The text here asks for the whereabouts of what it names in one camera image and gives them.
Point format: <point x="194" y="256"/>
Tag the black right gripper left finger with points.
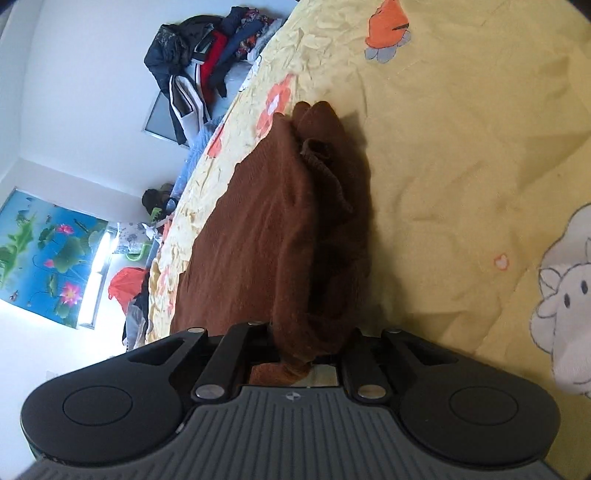
<point x="206" y="369"/>

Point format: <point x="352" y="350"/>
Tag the brown knit sweater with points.
<point x="286" y="245"/>

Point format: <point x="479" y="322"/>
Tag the yellow floral bed quilt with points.
<point x="475" y="118"/>

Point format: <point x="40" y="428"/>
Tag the orange red bag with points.
<point x="125" y="285"/>

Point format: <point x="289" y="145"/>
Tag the green plastic item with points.
<point x="137" y="239"/>

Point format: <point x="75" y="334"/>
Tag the pile of mixed clothes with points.
<point x="190" y="61"/>

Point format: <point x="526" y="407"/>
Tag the dark clothes heap on floor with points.
<point x="137" y="324"/>

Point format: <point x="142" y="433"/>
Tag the blue lotus wall poster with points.
<point x="53" y="260"/>

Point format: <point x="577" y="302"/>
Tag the blue striped cloth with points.
<point x="233" y="81"/>

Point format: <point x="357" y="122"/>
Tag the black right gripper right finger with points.
<point x="378" y="370"/>

